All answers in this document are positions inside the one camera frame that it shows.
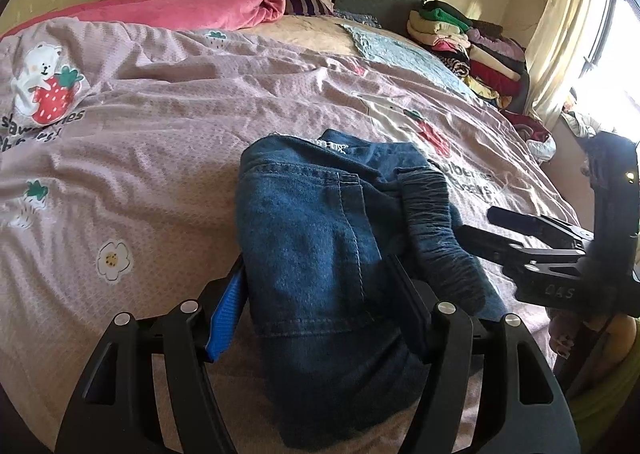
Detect blue denim lace-hem pants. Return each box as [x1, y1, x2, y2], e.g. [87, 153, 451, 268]
[235, 130, 506, 451]

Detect right hand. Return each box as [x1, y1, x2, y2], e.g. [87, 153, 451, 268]
[547, 309, 638, 382]

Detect white red clothes heap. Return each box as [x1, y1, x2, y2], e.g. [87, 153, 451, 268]
[501, 110, 556, 165]

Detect clothes on window sill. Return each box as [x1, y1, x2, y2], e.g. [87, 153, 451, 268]
[561, 88, 605, 139]

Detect green fleece sleeve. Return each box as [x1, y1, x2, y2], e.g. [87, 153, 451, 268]
[568, 337, 639, 453]

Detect stack of folded clothes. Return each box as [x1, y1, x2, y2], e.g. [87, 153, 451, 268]
[407, 0, 529, 115]

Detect pink strawberry print duvet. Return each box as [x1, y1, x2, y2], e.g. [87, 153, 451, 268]
[1, 18, 577, 448]

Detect light blue lace cloth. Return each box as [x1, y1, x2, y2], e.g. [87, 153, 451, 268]
[338, 22, 477, 100]

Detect cream curtain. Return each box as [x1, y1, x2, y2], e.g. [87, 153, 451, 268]
[525, 0, 607, 130]

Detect pink red blanket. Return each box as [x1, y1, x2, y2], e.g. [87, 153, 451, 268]
[6, 0, 286, 36]

